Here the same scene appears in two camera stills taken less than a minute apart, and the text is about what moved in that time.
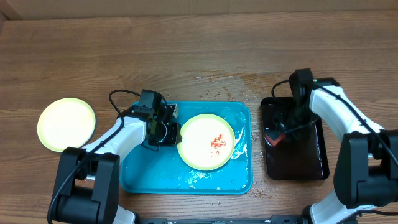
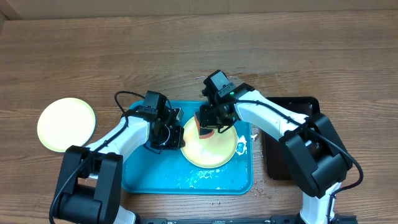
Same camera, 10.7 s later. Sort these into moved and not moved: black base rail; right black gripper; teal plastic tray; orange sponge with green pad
Moved: orange sponge with green pad; right black gripper
Not moved: black base rail; teal plastic tray
